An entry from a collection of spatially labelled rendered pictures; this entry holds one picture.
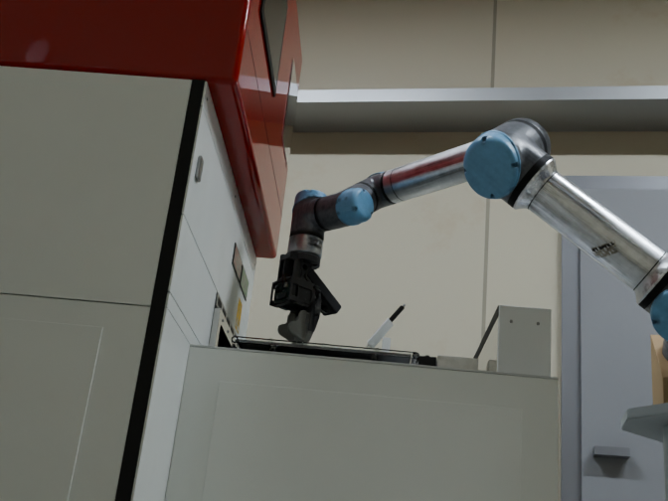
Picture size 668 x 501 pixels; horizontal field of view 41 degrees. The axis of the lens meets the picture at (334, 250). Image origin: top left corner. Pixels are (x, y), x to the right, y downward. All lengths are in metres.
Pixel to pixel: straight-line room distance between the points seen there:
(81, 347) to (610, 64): 3.16
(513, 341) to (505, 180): 0.29
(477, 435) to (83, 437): 0.62
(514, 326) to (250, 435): 0.50
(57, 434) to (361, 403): 0.49
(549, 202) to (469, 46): 2.60
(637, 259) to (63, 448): 0.98
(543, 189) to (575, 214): 0.07
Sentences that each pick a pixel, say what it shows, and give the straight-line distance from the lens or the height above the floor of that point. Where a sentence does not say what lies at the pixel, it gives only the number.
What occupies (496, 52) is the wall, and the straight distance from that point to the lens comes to 4.16.
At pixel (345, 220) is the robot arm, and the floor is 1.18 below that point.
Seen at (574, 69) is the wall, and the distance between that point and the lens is 4.11.
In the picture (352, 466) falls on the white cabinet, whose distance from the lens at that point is 1.48.
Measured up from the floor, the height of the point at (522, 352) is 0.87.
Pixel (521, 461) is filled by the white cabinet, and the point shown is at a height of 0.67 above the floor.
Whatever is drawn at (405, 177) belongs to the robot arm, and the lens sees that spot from 1.91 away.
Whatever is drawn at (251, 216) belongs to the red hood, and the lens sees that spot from 2.00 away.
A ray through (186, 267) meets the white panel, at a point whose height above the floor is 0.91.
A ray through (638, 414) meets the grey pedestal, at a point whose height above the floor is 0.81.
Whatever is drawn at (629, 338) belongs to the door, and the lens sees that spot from 3.55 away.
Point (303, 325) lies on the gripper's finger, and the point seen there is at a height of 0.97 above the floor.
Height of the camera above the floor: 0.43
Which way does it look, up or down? 22 degrees up
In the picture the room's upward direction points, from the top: 6 degrees clockwise
